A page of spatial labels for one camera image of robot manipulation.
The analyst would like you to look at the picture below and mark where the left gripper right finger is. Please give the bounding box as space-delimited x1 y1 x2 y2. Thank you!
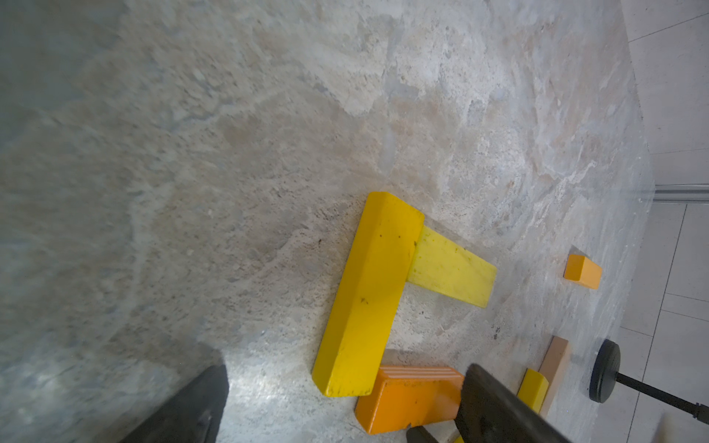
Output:
454 364 568 442

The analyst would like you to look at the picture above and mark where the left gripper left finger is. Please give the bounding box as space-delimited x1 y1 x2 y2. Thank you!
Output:
121 365 229 442

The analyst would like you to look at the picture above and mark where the lime yellow block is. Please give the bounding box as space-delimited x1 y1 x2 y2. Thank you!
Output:
407 226 497 308

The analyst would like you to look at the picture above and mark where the tan wood block upper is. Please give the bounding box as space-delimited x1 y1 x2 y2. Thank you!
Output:
539 336 572 418

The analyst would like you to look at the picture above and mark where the amber orange far block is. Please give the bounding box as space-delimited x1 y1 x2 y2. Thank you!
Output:
563 254 603 290

